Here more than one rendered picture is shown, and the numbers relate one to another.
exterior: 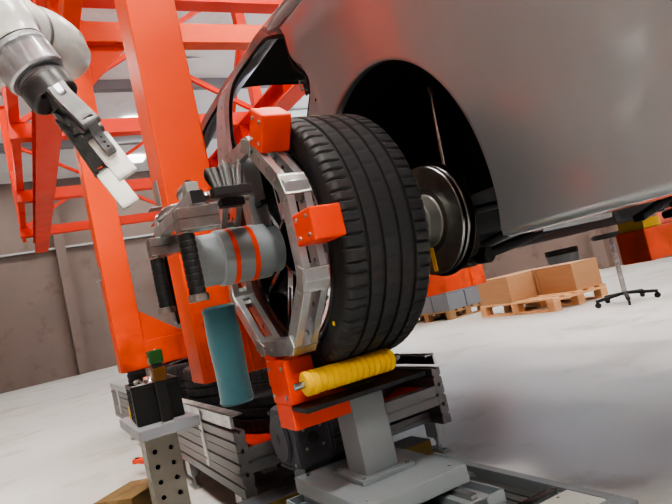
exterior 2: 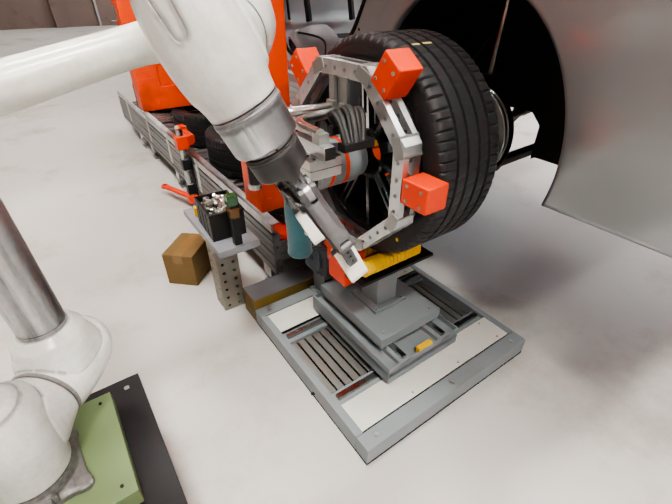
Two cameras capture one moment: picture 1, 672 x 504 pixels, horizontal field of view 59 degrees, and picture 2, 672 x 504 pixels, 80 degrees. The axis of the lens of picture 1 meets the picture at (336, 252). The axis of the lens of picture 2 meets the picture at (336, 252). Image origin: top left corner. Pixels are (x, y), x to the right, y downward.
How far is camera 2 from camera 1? 0.76 m
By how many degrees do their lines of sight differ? 38
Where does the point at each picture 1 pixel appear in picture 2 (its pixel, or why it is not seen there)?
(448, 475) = (429, 316)
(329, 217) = (439, 197)
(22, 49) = (266, 131)
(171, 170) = not seen: hidden behind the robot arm
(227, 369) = (299, 236)
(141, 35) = not seen: outside the picture
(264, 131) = (395, 84)
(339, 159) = (452, 127)
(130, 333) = (149, 78)
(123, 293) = not seen: hidden behind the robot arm
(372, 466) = (381, 299)
